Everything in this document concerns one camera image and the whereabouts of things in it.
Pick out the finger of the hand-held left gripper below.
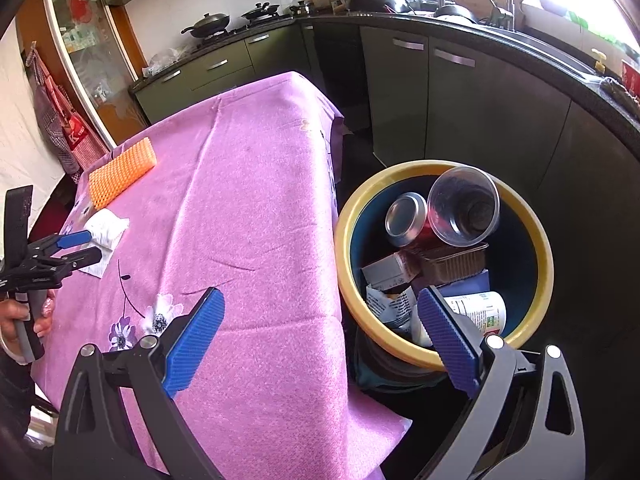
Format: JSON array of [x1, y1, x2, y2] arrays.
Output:
[[35, 246, 103, 281], [27, 230, 93, 261]]

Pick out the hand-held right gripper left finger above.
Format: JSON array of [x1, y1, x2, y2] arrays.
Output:
[[52, 287, 227, 480]]

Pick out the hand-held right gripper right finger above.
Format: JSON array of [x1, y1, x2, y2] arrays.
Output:
[[412, 285, 587, 480]]

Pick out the white paper tissue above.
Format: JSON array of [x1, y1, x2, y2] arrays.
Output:
[[80, 209, 131, 278]]

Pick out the small white plastic bottle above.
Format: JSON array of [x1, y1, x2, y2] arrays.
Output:
[[411, 291, 507, 348]]

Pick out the pale purple box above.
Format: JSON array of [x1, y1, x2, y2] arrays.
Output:
[[440, 269, 491, 297]]

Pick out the white printed wrapper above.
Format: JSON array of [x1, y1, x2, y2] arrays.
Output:
[[366, 285, 419, 331]]

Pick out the brown plastic tray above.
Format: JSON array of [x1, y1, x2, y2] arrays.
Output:
[[402, 242, 490, 286]]

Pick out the red soda can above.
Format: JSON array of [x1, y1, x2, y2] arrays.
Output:
[[385, 192, 441, 256]]

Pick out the clear plastic cup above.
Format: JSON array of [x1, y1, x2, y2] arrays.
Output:
[[427, 166, 501, 247]]

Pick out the yellow rimmed bin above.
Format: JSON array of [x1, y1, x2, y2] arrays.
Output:
[[334, 160, 555, 393]]

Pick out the person's left hand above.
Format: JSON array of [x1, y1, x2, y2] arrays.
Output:
[[0, 287, 55, 361]]

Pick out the orange sponge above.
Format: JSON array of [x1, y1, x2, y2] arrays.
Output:
[[88, 136, 157, 211]]

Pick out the red checked apron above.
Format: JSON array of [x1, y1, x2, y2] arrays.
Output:
[[25, 42, 108, 176]]

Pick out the pink floral tablecloth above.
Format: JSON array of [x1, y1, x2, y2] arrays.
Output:
[[30, 71, 413, 480]]

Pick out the wooden glass door cabinet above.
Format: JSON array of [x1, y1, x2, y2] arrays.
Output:
[[17, 0, 151, 148]]

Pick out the green kitchen cabinet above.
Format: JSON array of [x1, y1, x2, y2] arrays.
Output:
[[129, 22, 321, 126]]

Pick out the dark kitchen counter cabinets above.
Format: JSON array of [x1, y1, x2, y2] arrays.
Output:
[[300, 15, 640, 480]]

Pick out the black frying pan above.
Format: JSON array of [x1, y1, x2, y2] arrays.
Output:
[[241, 2, 282, 22]]

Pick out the large black wok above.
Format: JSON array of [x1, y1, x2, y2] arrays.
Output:
[[347, 0, 417, 15]]

